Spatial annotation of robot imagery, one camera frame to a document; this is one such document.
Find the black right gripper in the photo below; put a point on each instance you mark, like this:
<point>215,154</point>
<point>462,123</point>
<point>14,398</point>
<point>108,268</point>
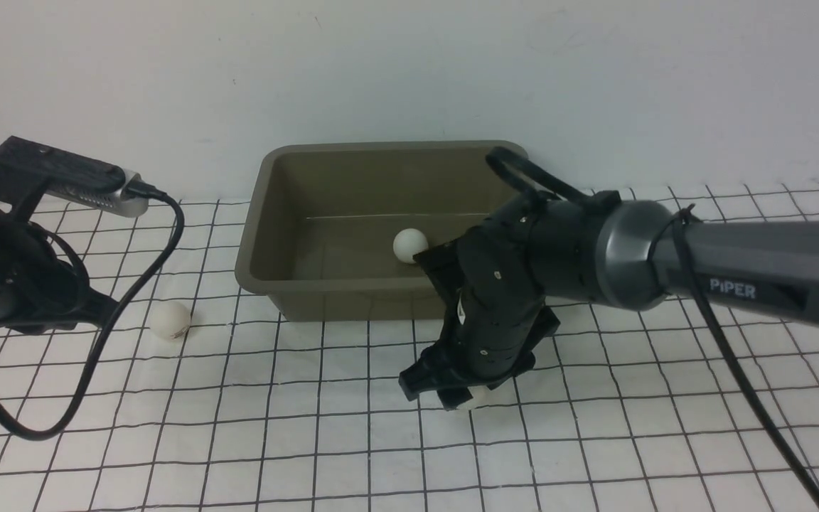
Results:
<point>495,310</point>

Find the white ping-pong ball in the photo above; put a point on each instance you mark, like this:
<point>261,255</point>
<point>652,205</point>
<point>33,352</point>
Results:
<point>169,320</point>

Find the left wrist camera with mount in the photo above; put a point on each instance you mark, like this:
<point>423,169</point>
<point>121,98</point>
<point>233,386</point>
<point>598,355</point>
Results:
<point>30,170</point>

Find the white checkered tablecloth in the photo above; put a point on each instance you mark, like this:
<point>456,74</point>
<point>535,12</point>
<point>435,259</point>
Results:
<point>624,411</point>

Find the white ping-pong ball logo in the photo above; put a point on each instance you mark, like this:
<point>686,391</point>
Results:
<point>408,243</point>
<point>470,398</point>

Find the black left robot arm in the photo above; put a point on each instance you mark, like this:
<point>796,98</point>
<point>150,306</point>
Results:
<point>44,285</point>

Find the olive plastic storage bin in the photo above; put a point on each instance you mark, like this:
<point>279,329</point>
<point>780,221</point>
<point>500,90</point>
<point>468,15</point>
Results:
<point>322,219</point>

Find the white ping-pong ball front logo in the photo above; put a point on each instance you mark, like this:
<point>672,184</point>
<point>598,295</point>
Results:
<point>470,398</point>

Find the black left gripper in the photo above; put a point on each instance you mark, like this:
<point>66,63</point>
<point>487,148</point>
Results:
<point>49,282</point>

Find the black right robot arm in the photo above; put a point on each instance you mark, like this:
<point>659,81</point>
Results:
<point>631,255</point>

